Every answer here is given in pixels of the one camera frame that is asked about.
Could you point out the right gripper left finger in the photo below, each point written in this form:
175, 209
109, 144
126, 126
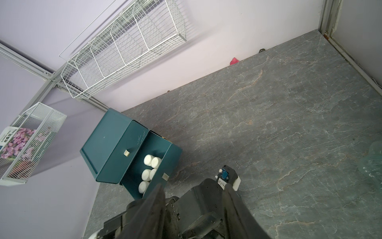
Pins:
148, 222

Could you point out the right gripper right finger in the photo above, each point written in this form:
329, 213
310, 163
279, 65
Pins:
239, 222

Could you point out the white paint can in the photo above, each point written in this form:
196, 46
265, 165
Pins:
148, 159
143, 187
145, 176
156, 162
152, 173

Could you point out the teal drawer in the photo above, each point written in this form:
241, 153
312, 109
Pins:
157, 146

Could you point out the teal drawer cabinet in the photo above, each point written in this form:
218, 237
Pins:
112, 146

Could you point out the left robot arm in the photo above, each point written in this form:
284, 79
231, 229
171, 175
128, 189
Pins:
198, 214

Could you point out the purple flower seed packet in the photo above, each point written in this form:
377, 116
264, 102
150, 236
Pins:
19, 141

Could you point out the small pink object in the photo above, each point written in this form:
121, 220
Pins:
234, 61

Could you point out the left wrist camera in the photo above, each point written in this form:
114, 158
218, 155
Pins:
227, 175

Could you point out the small white wire basket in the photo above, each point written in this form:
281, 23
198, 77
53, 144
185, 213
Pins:
42, 118

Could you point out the long white wire basket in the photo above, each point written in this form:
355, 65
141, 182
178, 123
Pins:
142, 32

